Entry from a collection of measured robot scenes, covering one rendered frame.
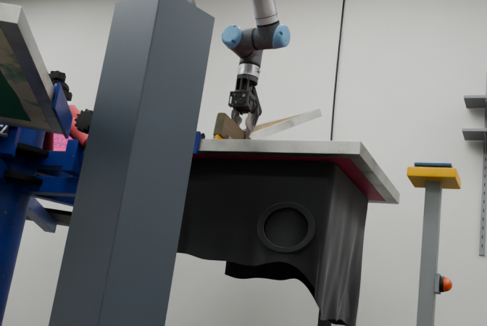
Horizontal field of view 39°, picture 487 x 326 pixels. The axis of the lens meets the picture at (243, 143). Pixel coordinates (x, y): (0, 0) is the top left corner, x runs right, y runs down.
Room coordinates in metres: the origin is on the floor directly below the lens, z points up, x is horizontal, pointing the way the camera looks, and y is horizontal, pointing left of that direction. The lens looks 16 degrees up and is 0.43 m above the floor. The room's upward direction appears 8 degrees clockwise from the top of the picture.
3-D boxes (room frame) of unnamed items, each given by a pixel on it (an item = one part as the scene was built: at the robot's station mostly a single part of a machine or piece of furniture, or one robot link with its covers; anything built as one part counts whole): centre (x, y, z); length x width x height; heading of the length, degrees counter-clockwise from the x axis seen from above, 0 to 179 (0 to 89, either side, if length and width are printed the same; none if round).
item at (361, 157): (2.19, -0.07, 0.97); 0.79 x 0.58 x 0.04; 65
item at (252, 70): (2.21, 0.01, 1.31); 0.08 x 0.08 x 0.05
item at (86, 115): (2.05, 0.48, 1.02); 0.07 x 0.06 x 0.07; 65
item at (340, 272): (2.07, -0.34, 0.74); 0.45 x 0.03 x 0.43; 155
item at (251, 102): (2.20, 0.02, 1.23); 0.09 x 0.08 x 0.12; 155
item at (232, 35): (2.11, 0.05, 1.39); 0.11 x 0.11 x 0.08; 59
